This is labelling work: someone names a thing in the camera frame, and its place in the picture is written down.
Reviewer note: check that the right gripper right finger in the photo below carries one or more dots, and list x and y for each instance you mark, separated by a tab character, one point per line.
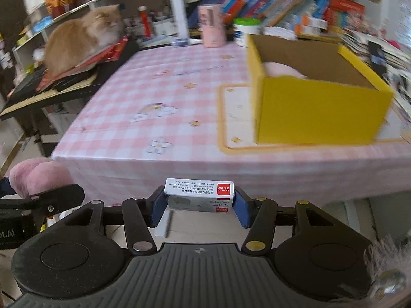
259	216

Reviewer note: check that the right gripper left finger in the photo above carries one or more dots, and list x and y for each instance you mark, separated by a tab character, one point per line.
139	215

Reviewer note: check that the pink heart plush toy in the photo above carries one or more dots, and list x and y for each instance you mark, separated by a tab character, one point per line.
38	175

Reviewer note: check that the white red small box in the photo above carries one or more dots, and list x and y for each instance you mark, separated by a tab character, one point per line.
199	195

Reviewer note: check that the pink pig plush toy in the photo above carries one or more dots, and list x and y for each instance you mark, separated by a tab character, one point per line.
273	69

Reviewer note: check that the pink checkered tablecloth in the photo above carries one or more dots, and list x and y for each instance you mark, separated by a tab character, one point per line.
182	112

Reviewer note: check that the black electronic keyboard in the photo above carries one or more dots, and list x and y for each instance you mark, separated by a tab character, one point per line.
26	99

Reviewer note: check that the yellow cardboard box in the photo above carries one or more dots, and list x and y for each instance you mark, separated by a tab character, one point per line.
342	101

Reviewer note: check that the red foil packets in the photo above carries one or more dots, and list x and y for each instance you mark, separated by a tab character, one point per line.
86	61

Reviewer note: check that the small spray bottle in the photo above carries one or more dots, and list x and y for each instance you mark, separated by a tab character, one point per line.
185	42

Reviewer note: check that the white quilted purse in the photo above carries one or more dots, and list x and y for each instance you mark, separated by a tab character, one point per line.
279	32

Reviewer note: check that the orange fluffy cat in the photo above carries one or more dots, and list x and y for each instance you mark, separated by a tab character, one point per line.
77	40

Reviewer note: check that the white jar green lid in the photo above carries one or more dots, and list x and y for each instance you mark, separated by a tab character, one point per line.
242	27

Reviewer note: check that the white pen holder cups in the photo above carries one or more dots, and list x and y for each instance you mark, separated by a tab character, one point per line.
164	27

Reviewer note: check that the black smartphone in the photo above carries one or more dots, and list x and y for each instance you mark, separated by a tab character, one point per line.
377	59

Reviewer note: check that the orange white medicine boxes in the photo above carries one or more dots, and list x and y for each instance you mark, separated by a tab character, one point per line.
309	25

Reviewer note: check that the stack of papers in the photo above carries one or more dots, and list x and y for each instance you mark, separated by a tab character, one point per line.
387	61

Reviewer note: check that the pink humidifier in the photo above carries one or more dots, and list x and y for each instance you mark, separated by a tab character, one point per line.
211	22

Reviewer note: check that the row of leaning books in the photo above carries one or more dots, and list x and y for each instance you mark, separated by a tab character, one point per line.
338	14

